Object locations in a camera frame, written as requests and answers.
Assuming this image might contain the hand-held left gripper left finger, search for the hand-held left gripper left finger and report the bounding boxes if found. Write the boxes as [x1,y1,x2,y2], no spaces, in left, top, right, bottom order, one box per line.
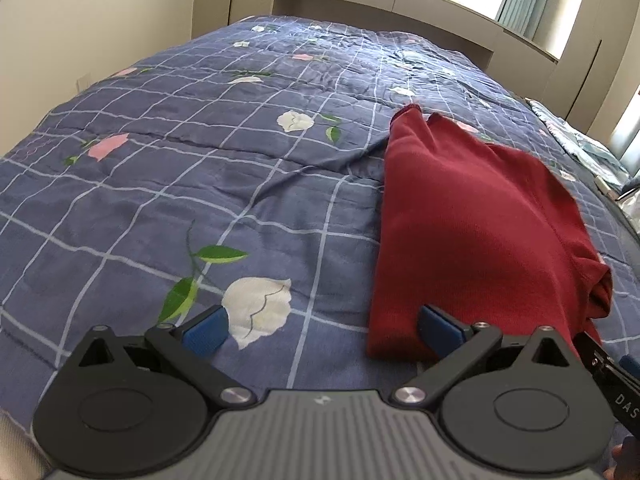
[70,305,256,408]

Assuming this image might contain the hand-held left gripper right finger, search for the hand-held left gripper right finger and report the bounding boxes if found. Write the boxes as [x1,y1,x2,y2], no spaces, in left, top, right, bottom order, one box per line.
[390,305,572,407]

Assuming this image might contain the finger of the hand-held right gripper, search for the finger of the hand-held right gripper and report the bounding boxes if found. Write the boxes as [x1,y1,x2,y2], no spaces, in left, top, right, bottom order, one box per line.
[574,330,613,378]

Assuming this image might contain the red knit garment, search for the red knit garment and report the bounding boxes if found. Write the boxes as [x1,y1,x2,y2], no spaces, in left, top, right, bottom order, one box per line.
[366,103,615,361]

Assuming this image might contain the blue checked floral quilt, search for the blue checked floral quilt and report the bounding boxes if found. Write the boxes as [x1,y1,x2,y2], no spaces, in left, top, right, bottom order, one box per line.
[0,14,640,441]

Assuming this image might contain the light floral cloth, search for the light floral cloth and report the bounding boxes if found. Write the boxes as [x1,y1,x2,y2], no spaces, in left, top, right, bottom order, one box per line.
[527,99,635,192]

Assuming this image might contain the beige mattress edge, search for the beige mattress edge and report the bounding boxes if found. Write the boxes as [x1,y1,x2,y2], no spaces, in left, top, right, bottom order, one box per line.
[0,405,53,480]

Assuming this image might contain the beige wardrobe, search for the beige wardrobe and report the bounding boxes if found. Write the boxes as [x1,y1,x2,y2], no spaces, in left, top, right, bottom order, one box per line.
[540,0,640,136]

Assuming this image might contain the beige headboard ledge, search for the beige headboard ledge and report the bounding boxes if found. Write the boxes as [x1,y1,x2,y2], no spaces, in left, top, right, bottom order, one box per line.
[272,0,561,102]

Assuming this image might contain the teal curtain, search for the teal curtain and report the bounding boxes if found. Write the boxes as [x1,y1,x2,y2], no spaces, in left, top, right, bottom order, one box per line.
[495,0,583,41]

